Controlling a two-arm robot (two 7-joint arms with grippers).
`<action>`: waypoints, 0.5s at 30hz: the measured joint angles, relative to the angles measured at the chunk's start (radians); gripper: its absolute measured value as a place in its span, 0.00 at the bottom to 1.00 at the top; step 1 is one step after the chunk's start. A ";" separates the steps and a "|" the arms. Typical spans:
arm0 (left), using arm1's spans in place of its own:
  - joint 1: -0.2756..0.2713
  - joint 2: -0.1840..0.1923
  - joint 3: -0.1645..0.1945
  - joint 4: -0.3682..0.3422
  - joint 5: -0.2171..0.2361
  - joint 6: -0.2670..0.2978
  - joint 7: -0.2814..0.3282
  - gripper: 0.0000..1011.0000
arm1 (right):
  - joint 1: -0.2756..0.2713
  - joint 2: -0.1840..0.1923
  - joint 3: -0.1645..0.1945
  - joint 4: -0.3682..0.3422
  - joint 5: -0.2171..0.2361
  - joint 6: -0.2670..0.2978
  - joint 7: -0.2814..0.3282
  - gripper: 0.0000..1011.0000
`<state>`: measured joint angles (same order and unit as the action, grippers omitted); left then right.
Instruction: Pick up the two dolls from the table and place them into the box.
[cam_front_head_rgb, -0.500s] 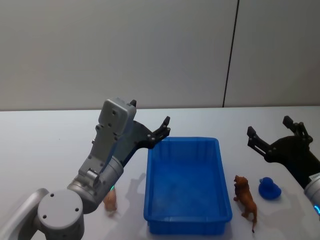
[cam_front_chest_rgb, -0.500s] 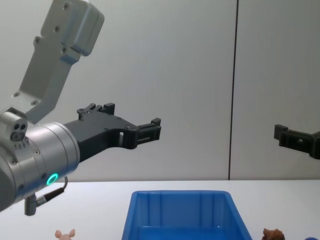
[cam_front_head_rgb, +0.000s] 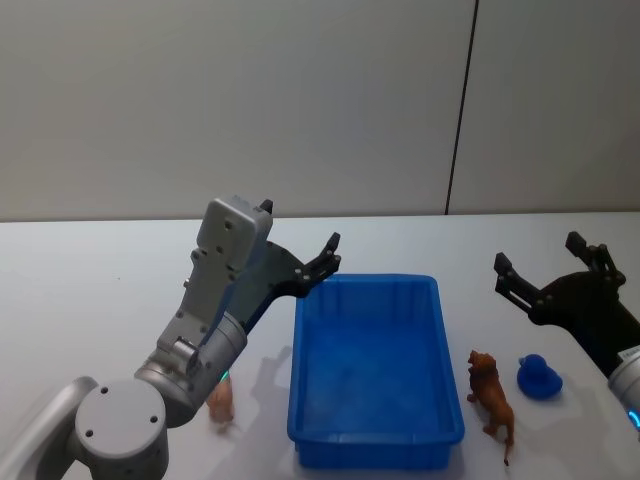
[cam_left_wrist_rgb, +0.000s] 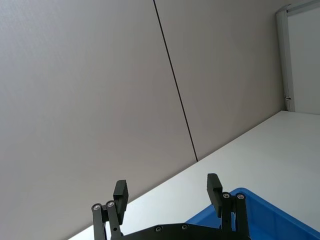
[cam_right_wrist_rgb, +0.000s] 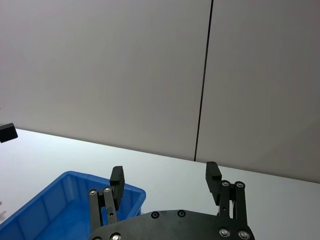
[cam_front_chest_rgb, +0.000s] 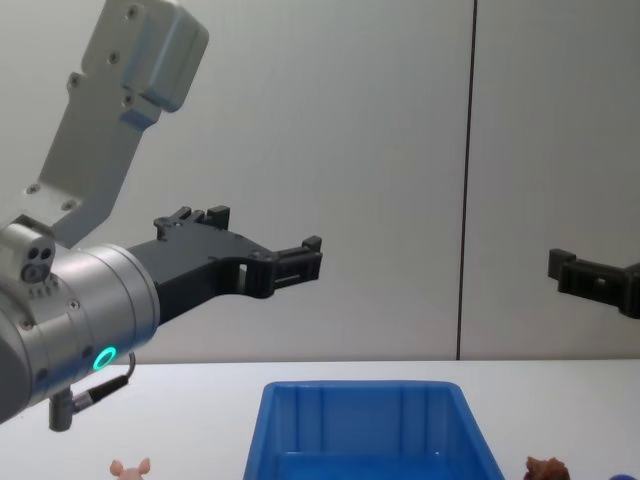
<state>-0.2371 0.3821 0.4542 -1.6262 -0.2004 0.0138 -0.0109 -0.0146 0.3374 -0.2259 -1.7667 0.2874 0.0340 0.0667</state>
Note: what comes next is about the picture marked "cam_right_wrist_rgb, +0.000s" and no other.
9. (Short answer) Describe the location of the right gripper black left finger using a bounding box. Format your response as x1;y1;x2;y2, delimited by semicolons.
88;165;125;229

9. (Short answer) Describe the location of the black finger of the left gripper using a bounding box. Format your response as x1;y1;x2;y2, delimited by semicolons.
0;122;19;144

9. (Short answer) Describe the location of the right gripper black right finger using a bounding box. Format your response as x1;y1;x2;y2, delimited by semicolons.
205;161;249;226

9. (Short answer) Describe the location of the blue plastic bin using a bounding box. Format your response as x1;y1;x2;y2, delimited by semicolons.
0;170;147;240

